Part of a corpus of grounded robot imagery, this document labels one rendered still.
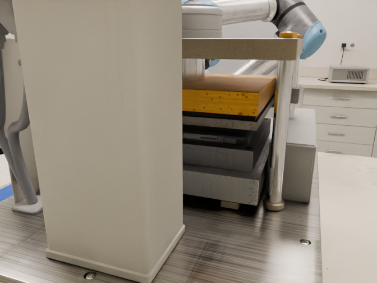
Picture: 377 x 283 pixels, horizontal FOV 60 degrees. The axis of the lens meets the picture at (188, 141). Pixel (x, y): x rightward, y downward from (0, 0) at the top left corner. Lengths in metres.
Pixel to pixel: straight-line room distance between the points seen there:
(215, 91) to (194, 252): 0.16
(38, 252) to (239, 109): 0.23
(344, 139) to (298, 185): 2.74
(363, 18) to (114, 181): 3.44
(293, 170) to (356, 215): 0.43
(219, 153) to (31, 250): 0.21
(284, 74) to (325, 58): 3.24
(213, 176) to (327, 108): 2.72
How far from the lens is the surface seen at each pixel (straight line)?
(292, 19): 1.20
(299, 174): 0.39
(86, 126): 0.24
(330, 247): 0.67
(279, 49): 0.33
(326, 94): 3.03
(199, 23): 0.41
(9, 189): 0.94
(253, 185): 0.35
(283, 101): 0.34
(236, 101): 0.35
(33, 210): 0.40
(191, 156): 0.38
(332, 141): 3.12
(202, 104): 0.36
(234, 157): 0.36
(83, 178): 0.26
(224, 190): 0.36
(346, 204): 0.84
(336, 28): 3.57
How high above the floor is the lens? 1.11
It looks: 17 degrees down
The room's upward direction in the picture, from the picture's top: straight up
